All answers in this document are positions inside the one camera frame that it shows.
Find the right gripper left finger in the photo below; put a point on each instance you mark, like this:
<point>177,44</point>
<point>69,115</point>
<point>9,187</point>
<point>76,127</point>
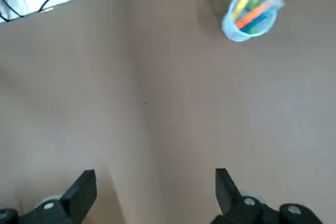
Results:
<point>73,200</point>

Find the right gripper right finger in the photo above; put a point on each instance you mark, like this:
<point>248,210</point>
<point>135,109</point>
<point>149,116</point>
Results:
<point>231,203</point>

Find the pale blue pen cup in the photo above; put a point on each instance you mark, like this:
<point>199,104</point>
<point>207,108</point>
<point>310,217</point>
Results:
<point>236,33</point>

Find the blue pen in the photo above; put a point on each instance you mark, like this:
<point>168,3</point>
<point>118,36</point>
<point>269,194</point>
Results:
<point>256,24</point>

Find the yellow pen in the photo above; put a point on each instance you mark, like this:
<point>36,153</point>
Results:
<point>242,3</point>

